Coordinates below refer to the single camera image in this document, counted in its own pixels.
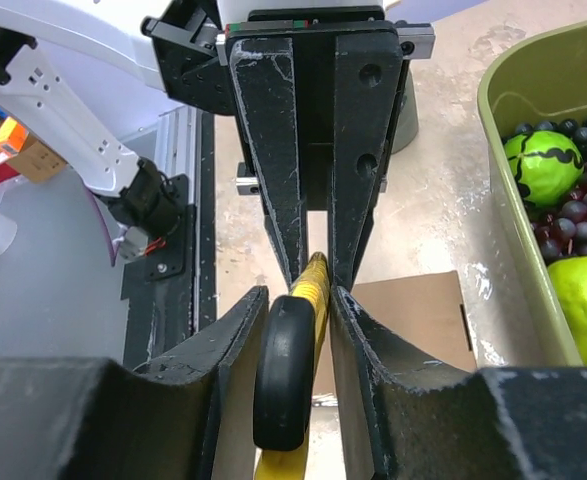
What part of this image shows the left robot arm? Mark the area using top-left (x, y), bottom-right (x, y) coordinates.
top-left (0, 1), bottom-right (435, 288)

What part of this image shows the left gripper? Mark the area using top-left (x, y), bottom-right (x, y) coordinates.
top-left (140, 5), bottom-right (437, 294)

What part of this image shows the aluminium frame rail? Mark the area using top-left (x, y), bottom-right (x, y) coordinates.
top-left (123, 107), bottom-right (201, 180)

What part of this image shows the orange box in background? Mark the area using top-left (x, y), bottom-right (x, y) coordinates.
top-left (0, 108), bottom-right (67, 184)

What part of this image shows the brown cardboard express box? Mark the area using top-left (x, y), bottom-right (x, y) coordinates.
top-left (312, 270), bottom-right (478, 406)

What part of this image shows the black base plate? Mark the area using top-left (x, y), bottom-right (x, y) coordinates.
top-left (121, 110), bottom-right (217, 368)

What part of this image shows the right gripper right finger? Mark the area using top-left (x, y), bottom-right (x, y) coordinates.
top-left (330, 287), bottom-right (587, 479)

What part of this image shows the green striped melon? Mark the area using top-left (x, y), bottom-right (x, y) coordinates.
top-left (504, 131), bottom-right (584, 209)

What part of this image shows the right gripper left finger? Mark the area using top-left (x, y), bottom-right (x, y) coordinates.
top-left (0, 286), bottom-right (269, 479)

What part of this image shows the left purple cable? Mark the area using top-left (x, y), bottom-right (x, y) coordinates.
top-left (86, 184), bottom-right (124, 266)

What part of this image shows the black grape bunch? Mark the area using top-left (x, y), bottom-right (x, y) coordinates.
top-left (515, 102), bottom-right (587, 156)

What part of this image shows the purple grape bunch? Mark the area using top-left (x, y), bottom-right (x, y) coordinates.
top-left (529, 162), bottom-right (587, 265)

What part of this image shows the yellow utility knife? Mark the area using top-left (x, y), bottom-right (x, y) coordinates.
top-left (253, 252), bottom-right (330, 479)

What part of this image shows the olive green plastic bin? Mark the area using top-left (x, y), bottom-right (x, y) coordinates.
top-left (476, 13), bottom-right (587, 369)

